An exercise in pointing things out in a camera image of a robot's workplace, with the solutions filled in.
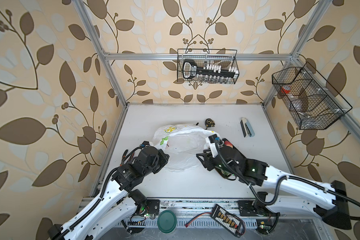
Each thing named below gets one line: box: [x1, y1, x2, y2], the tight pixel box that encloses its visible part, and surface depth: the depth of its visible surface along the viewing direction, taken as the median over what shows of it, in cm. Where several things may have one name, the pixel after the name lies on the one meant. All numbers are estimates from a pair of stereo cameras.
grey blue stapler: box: [240, 117, 255, 138], surface depth 104 cm
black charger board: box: [210, 203, 246, 238], surface depth 71 cm
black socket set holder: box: [182, 59, 240, 79], surface depth 84 cm
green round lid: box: [157, 209, 177, 234], surface depth 63 cm
